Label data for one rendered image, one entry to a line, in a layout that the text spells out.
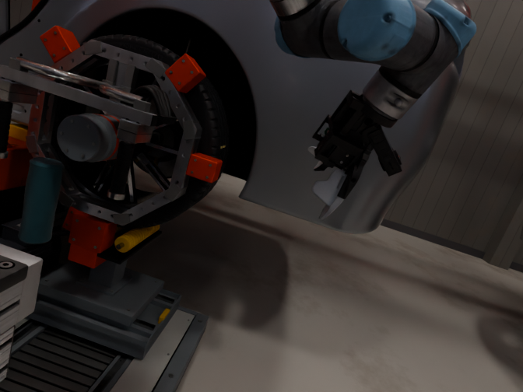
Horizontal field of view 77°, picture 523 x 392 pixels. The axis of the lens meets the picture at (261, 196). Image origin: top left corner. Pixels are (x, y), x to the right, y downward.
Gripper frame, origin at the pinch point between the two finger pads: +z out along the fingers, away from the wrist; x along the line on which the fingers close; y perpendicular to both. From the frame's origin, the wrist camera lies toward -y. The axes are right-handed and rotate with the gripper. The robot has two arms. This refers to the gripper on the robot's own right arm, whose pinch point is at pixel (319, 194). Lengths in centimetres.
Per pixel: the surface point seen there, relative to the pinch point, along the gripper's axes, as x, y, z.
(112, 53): -51, 57, 18
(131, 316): -11, 21, 91
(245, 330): -34, -37, 119
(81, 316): -11, 37, 103
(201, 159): -33.7, 20.9, 28.7
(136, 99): -26, 42, 14
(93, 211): -27, 46, 61
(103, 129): -30, 49, 30
